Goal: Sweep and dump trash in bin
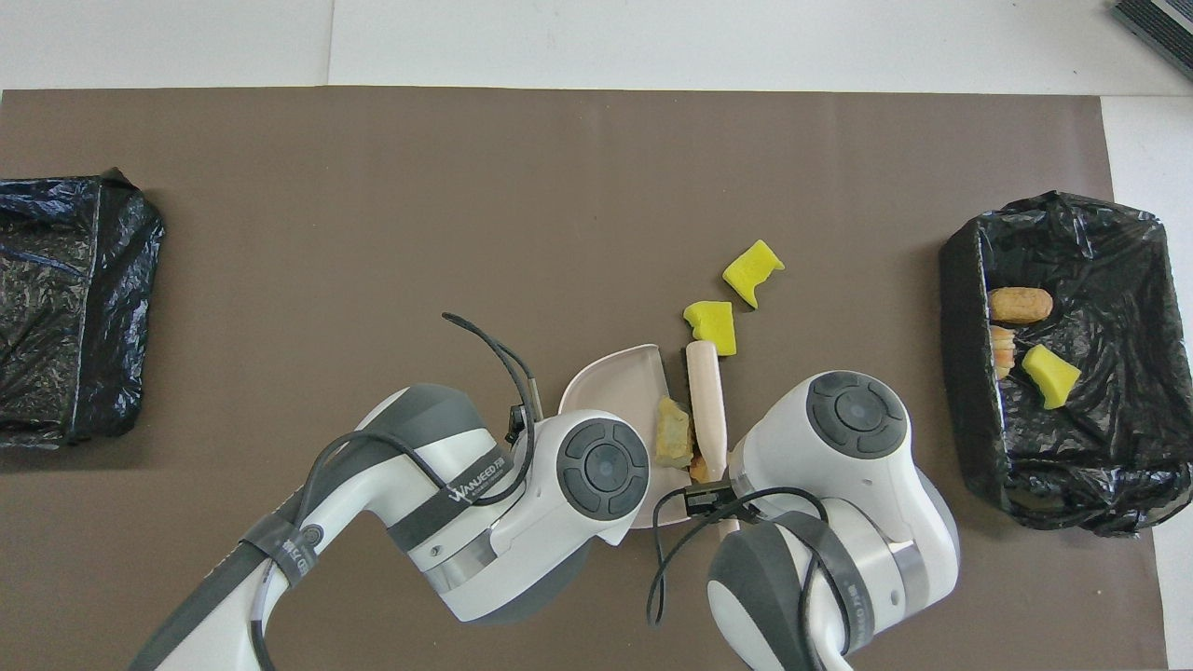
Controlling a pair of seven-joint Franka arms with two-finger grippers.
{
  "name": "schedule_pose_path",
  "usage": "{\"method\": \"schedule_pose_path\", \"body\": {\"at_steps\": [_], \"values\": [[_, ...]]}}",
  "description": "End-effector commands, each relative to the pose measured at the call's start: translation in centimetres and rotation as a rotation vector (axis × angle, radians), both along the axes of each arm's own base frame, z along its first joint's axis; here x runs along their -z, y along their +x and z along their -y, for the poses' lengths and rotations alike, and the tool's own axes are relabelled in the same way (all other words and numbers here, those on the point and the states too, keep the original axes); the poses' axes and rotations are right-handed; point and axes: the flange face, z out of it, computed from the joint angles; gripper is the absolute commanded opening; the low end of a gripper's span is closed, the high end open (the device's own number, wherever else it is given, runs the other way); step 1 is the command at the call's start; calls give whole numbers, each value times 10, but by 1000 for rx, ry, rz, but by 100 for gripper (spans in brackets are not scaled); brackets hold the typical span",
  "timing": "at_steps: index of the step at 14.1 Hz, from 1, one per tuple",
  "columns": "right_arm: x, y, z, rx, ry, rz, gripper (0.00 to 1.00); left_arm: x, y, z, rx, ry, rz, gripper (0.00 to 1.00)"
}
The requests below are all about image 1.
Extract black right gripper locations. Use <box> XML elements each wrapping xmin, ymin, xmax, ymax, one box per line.
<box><xmin>685</xmin><ymin>483</ymin><xmax>737</xmax><ymax>515</ymax></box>

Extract pale green sponge chunk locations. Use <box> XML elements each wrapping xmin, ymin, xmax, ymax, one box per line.
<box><xmin>655</xmin><ymin>396</ymin><xmax>695</xmax><ymax>468</ymax></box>

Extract beige hand brush black bristles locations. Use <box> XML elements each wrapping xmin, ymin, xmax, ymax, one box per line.
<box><xmin>685</xmin><ymin>340</ymin><xmax>742</xmax><ymax>537</ymax></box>

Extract beige plastic dustpan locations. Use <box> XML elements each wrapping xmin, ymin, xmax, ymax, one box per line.
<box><xmin>557</xmin><ymin>344</ymin><xmax>695</xmax><ymax>530</ymax></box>

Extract yellow sponge block piece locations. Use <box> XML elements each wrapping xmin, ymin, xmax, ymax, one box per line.
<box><xmin>682</xmin><ymin>301</ymin><xmax>738</xmax><ymax>358</ymax></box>

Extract notched yellow sponge piece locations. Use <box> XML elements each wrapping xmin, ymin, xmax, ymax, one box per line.
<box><xmin>721</xmin><ymin>240</ymin><xmax>786</xmax><ymax>311</ymax></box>

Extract yellow sponge wedge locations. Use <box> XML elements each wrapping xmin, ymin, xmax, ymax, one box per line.
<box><xmin>1022</xmin><ymin>344</ymin><xmax>1083</xmax><ymax>411</ymax></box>

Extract brown oval sponge piece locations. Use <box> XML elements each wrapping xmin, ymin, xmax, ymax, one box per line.
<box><xmin>988</xmin><ymin>286</ymin><xmax>1055</xmax><ymax>325</ymax></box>

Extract black bag-lined bin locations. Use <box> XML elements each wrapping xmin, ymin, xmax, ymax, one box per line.
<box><xmin>938</xmin><ymin>191</ymin><xmax>1193</xmax><ymax>539</ymax></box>
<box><xmin>0</xmin><ymin>168</ymin><xmax>166</xmax><ymax>451</ymax></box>

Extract brown table mat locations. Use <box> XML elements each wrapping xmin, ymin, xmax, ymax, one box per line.
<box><xmin>0</xmin><ymin>87</ymin><xmax>1171</xmax><ymax>671</ymax></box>

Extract grey ribbed device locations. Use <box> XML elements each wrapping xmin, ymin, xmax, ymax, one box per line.
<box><xmin>1107</xmin><ymin>0</ymin><xmax>1193</xmax><ymax>80</ymax></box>

